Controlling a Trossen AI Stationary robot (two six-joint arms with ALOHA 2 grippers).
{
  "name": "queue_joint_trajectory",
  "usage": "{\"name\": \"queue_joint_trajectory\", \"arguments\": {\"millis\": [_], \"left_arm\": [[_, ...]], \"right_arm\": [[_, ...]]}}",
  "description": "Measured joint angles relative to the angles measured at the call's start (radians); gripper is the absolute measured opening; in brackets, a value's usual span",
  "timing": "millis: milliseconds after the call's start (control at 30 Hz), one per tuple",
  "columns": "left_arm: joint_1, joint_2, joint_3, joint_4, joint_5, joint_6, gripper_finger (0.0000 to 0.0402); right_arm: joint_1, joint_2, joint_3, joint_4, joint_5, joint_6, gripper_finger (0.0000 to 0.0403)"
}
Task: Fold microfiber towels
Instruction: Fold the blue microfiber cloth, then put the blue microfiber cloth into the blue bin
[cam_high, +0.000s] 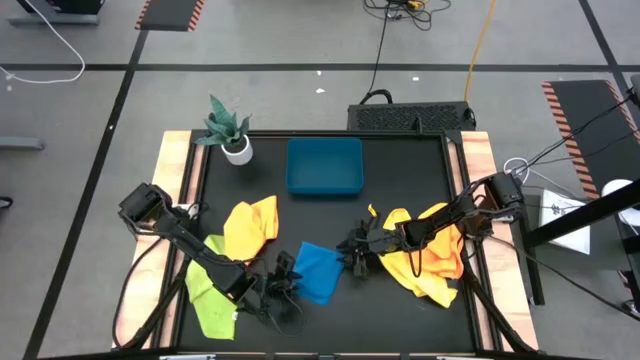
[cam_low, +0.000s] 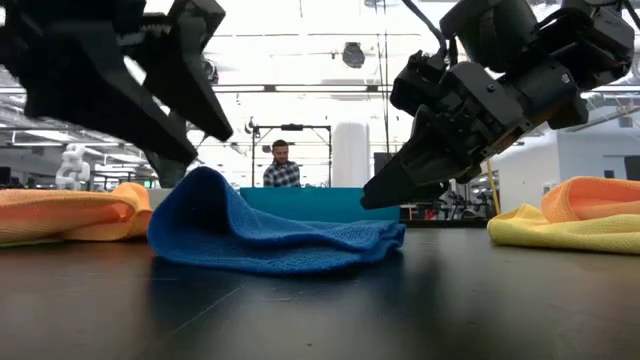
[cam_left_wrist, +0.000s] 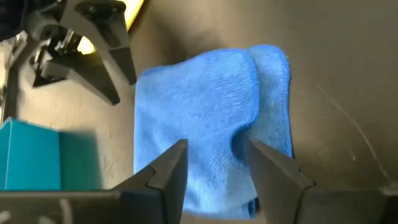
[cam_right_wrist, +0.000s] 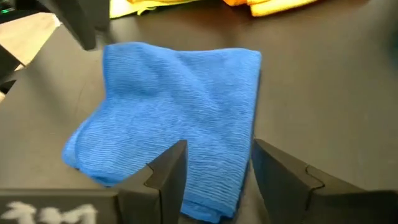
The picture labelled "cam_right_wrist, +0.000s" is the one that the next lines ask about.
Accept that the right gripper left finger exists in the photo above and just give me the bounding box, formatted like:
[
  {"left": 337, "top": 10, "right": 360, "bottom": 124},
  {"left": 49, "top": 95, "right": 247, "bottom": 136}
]
[{"left": 114, "top": 139, "right": 189, "bottom": 224}]

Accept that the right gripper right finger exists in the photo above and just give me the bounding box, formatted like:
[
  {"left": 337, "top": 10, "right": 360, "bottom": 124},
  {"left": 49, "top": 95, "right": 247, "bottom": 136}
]
[{"left": 251, "top": 138, "right": 346, "bottom": 224}]

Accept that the blue microfiber towel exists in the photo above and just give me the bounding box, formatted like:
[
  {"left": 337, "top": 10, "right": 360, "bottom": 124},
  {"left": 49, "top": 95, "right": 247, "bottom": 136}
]
[{"left": 61, "top": 42, "right": 262, "bottom": 224}]

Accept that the orange microfiber towel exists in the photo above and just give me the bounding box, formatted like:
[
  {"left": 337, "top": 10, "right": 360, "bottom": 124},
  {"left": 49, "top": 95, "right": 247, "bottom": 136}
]
[{"left": 127, "top": 0, "right": 318, "bottom": 17}]

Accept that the green microfiber towel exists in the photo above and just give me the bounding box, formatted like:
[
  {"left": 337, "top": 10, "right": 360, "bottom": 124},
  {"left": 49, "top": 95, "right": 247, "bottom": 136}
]
[{"left": 109, "top": 0, "right": 159, "bottom": 19}]

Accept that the light wooden side panel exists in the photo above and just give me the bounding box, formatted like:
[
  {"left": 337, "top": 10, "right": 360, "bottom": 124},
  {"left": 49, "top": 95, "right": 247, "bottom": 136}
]
[{"left": 0, "top": 12, "right": 62, "bottom": 103}]

